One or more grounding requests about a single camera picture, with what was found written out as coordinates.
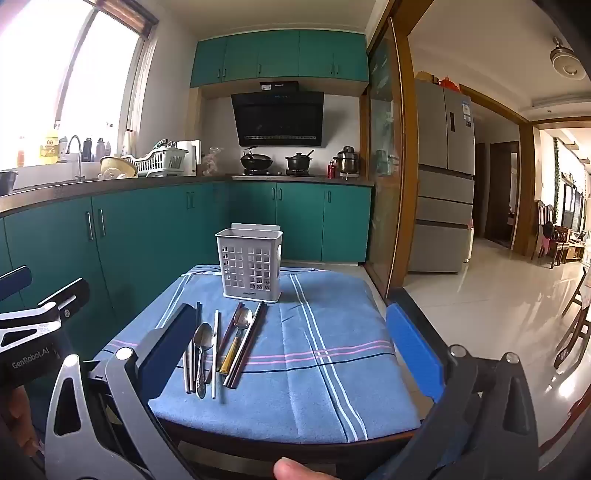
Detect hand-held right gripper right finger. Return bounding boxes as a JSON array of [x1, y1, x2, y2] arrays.
[[369, 288, 541, 480]]

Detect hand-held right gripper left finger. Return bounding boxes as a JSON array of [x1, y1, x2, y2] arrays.
[[44, 303, 198, 480]]

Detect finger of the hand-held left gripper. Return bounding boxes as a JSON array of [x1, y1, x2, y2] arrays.
[[38, 278, 91, 324], [0, 265, 33, 302]]

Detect silver spoon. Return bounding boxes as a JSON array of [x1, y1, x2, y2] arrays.
[[193, 322, 214, 400]]

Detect gold-handled spoon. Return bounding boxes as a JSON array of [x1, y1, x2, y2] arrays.
[[218, 306, 254, 376]]

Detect white plastic utensil holder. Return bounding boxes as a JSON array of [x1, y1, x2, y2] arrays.
[[215, 223, 284, 304]]

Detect person's left hand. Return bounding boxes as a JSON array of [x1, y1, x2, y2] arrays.
[[0, 388, 47, 462]]

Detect person's right hand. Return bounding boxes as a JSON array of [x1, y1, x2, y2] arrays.
[[273, 457, 334, 480]]

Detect teal base cabinets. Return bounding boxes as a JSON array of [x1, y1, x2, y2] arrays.
[[0, 181, 374, 352]]

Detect blue striped cloth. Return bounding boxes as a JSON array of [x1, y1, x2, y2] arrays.
[[95, 264, 422, 445]]

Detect dark wooden table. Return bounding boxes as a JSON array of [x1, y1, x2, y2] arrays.
[[152, 406, 421, 467]]

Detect chrome faucet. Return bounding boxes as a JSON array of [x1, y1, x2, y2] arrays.
[[66, 135, 86, 182]]

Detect yellow bottle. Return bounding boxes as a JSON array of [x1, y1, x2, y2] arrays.
[[39, 129, 60, 164]]

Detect yellow basin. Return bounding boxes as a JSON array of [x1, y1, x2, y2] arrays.
[[99, 156, 138, 180]]

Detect white dish rack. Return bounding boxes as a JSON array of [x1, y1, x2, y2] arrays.
[[122, 138, 190, 178]]

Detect white kitchen appliance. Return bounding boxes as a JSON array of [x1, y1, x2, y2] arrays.
[[178, 140, 202, 176]]

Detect clear plastic bag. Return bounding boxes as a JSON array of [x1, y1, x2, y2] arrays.
[[202, 147, 225, 177]]

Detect steel stock pot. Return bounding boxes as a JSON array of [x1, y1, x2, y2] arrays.
[[332, 146, 361, 177]]

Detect gas stove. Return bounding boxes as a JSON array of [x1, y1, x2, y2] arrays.
[[232, 170, 319, 179]]

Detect black wok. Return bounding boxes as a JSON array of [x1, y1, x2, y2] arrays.
[[240, 148, 274, 172]]

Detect kitchen window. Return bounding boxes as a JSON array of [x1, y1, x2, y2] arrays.
[[0, 0, 160, 171]]

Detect silver refrigerator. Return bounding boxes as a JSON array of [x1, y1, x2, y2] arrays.
[[409, 78, 476, 274]]

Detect wooden framed glass door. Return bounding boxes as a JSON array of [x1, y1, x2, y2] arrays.
[[365, 16, 419, 296]]

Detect black cooking pot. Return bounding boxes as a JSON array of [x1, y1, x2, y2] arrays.
[[285, 150, 315, 172]]

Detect black range hood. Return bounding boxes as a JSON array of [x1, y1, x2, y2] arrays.
[[231, 80, 325, 148]]

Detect ceiling fan lamp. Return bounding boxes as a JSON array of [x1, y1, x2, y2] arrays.
[[549, 37, 583, 81]]

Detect teal wall cabinets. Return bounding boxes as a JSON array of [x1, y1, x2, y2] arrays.
[[190, 28, 370, 88]]

